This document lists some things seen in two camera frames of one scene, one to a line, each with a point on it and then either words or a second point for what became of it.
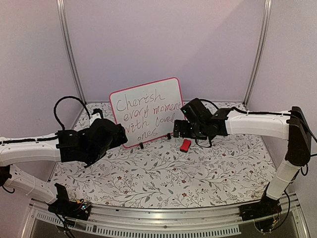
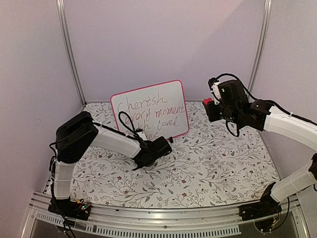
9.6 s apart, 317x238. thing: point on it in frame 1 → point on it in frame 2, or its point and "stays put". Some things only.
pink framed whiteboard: (149, 111) stays put
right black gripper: (183, 133) → (212, 116)
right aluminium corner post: (254, 75) stays put
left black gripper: (122, 135) → (137, 163)
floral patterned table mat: (173, 172) stays put
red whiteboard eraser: (185, 145) → (206, 100)
